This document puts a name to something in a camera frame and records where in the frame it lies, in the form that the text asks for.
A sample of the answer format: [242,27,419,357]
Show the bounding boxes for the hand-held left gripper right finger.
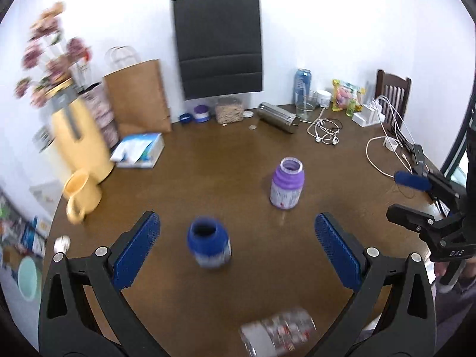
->
[314,212,437,357]

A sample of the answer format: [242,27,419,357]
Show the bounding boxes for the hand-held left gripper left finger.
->
[38,211,175,357]

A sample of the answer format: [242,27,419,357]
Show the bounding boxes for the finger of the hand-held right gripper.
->
[386,204,465,246]
[394,143,467,214]

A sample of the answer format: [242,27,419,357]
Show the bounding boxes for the clear plastic cup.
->
[240,308,317,357]

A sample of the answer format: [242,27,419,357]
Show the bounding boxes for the person's right hand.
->
[433,257,476,294]

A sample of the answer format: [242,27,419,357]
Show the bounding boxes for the blue jar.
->
[187,216,232,268]

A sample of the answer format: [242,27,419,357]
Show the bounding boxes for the white charger block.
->
[353,104,383,127]

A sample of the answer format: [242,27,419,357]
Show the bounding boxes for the yellow mug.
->
[62,169,103,226]

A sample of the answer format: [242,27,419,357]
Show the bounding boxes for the dark wooden chair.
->
[375,69,412,134]

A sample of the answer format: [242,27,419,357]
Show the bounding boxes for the white earphones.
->
[307,109,341,145]

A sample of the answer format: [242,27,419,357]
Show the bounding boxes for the blue white tissue box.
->
[109,132,165,169]

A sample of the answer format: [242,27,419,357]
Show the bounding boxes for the colourful snack packet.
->
[332,79,366,114]

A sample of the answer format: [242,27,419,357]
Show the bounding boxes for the pile of colourful boxes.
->
[0,188,53,268]

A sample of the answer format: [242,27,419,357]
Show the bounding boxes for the teal bowl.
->
[17,256,43,302]

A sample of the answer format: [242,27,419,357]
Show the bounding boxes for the yellow vase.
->
[50,91,116,184]

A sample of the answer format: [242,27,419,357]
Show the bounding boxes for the clear drinking glass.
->
[295,90,319,121]

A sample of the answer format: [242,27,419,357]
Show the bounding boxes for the blue drink can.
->
[295,68,312,107]

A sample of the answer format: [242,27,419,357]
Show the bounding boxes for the steel canister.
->
[257,101,300,134]

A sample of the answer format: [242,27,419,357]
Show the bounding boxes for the floral patterned box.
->
[80,82,120,149]

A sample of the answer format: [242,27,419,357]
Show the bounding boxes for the brown paper bag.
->
[103,46,173,136]

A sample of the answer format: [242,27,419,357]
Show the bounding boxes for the glass jar of grains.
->
[214,97,245,124]

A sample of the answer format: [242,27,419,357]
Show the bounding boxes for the pink flower bouquet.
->
[15,2,93,108]

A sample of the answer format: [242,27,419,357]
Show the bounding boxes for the black paper bag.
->
[170,0,263,101]

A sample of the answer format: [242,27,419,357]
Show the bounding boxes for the white charging cable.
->
[366,134,414,199]

